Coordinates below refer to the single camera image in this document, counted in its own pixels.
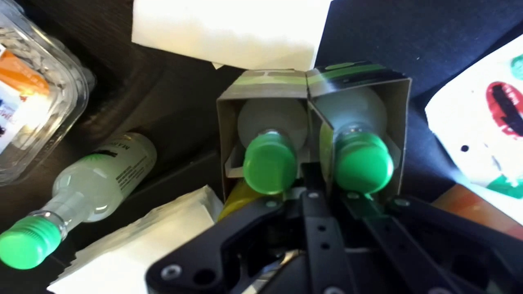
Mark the green-capped bottle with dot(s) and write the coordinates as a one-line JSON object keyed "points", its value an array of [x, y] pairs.
{"points": [[362, 164], [270, 164]]}

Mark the clear bottle with green cap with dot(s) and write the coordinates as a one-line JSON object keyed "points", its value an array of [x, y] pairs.
{"points": [[103, 180]]}

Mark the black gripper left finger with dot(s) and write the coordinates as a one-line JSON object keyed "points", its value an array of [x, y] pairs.
{"points": [[321, 229]]}

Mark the slim yellow can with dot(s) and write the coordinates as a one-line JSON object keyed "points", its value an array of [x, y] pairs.
{"points": [[239, 198]]}

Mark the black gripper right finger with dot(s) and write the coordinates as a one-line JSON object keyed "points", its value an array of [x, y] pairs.
{"points": [[403, 246]]}

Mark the white paper napkin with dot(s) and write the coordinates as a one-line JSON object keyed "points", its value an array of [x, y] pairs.
{"points": [[229, 27]]}

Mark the cardboard bottle carrier box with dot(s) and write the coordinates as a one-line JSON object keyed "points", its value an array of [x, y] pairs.
{"points": [[229, 141]]}

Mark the brown paper bag with face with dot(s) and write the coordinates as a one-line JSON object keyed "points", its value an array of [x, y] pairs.
{"points": [[474, 210]]}

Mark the printed paper flyer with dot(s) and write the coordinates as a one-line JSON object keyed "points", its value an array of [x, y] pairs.
{"points": [[479, 125]]}

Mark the clear plastic clamshell container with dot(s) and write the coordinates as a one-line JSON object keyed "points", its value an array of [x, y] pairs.
{"points": [[33, 92]]}

